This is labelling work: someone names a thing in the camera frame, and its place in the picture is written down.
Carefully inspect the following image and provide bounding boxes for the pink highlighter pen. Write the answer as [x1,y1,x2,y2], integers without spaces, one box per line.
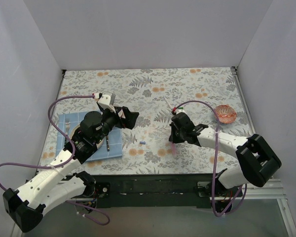
[171,143,177,158]

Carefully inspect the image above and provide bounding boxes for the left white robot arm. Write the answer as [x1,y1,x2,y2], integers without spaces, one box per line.
[3,107,139,233]

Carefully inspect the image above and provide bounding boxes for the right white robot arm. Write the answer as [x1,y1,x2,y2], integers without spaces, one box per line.
[169,112,282,196]

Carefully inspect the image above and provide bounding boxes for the blue checked placemat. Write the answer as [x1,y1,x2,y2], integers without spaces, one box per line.
[58,112,122,162]

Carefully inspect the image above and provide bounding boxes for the floral tablecloth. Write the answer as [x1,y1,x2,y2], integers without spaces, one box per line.
[38,67,266,175]

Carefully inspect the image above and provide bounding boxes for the red patterned bowl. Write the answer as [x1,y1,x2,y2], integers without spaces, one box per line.
[215,105,237,124]

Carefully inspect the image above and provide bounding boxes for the beige ringed plate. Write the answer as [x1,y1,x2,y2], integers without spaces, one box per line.
[69,124,104,149]

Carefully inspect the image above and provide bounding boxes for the silver fork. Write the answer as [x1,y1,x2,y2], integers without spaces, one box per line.
[64,118,71,145]

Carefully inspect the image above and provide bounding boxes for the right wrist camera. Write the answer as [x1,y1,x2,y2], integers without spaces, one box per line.
[172,107,185,116]

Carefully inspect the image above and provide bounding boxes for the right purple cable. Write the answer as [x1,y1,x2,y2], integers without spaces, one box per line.
[177,100,247,218]

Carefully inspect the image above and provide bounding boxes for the purple cable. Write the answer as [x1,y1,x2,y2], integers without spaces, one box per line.
[0,94,111,226]
[177,100,247,218]

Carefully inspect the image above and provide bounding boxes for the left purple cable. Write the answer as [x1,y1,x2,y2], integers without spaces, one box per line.
[0,94,111,226]

